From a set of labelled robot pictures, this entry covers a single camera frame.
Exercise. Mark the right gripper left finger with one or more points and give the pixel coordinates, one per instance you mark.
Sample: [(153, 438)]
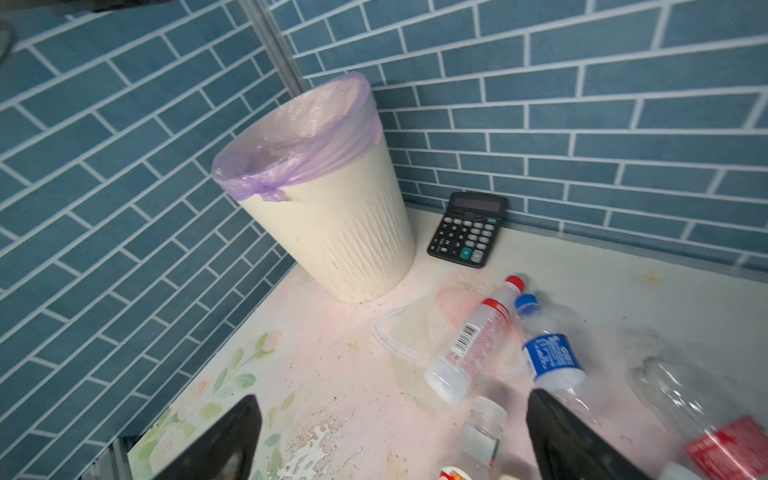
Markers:
[(225, 451)]

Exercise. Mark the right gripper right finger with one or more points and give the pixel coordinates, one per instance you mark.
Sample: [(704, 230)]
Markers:
[(566, 448)]

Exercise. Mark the white bin with pink liner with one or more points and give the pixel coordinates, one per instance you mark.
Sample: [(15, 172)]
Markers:
[(316, 173)]

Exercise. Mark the clear bottle red white label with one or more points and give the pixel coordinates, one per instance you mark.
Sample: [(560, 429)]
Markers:
[(479, 442)]

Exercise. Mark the clear bottle blue label blue cap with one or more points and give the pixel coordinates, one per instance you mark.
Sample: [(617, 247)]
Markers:
[(552, 361)]

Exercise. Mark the white bottle with red cap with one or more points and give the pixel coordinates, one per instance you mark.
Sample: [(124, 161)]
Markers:
[(453, 371)]

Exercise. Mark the clear bottle red label yellow cap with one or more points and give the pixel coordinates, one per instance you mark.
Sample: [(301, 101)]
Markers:
[(718, 434)]

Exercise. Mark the clear plastic film on table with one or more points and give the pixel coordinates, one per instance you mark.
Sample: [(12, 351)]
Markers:
[(417, 332)]

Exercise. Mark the black desk calculator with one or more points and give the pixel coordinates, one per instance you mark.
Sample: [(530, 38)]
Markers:
[(468, 229)]

